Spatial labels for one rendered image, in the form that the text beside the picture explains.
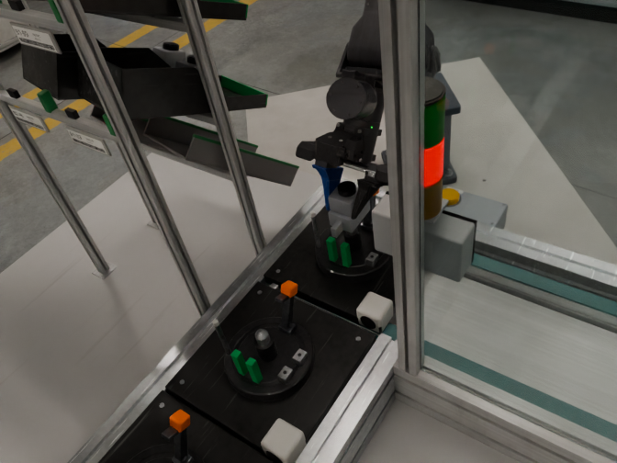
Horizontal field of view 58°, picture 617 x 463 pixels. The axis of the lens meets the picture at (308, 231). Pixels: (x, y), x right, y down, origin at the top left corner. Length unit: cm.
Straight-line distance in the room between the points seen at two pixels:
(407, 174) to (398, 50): 13
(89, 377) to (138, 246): 33
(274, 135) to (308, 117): 11
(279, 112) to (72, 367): 87
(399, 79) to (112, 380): 80
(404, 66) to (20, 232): 271
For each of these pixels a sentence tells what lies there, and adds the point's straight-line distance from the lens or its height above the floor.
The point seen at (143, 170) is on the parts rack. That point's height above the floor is 126.
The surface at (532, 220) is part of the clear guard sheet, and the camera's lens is 57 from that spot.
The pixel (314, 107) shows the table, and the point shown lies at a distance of 162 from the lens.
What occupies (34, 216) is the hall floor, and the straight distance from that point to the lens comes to 314.
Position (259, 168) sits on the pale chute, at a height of 108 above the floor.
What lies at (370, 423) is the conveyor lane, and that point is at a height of 90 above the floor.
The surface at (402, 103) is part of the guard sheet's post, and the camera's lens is 53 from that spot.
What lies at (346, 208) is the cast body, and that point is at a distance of 90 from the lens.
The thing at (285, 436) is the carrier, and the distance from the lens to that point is 81.
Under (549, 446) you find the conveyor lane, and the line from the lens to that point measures 86.
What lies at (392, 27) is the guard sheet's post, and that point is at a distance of 50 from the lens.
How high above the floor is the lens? 171
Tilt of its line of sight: 44 degrees down
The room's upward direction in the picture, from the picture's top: 11 degrees counter-clockwise
